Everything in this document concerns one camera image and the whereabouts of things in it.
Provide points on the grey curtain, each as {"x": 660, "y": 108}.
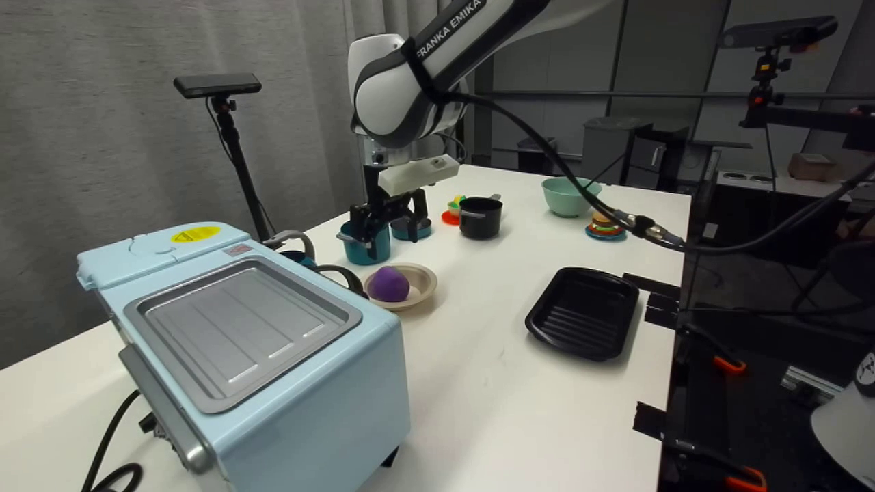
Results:
{"x": 90, "y": 138}

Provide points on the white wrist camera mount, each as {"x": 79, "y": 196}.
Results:
{"x": 420, "y": 174}

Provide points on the teal toy kettle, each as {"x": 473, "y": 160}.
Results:
{"x": 295, "y": 256}

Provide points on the toy burger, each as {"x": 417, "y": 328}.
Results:
{"x": 604, "y": 225}

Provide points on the cream bowl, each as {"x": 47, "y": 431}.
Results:
{"x": 423, "y": 290}

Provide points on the black baking tray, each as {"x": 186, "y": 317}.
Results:
{"x": 583, "y": 316}

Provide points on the grey cabinet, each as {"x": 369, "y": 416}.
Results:
{"x": 604, "y": 145}

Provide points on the black camera bar on tripod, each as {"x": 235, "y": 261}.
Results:
{"x": 216, "y": 85}

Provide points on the light blue toaster oven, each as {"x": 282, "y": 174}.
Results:
{"x": 256, "y": 365}

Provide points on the green yellow toy corn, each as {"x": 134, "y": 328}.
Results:
{"x": 455, "y": 204}

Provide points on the black tripod stand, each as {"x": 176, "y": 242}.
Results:
{"x": 239, "y": 164}

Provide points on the brown cardboard box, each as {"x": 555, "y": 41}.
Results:
{"x": 814, "y": 167}

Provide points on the teal toy pot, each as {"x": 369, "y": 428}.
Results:
{"x": 369, "y": 249}

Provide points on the black box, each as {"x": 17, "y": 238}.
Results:
{"x": 658, "y": 160}

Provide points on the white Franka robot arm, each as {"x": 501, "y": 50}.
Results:
{"x": 401, "y": 82}

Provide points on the black camera boom mount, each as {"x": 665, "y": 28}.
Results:
{"x": 801, "y": 117}

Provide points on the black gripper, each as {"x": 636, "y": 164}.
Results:
{"x": 391, "y": 207}

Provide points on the teal green bowl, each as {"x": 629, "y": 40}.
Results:
{"x": 565, "y": 197}

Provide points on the black camera on boom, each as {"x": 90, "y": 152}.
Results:
{"x": 781, "y": 30}

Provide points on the red toy piece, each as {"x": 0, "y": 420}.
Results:
{"x": 450, "y": 220}

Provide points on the purple ball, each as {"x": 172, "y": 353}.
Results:
{"x": 388, "y": 286}

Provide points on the white round lamp shade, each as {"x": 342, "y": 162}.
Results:
{"x": 848, "y": 428}

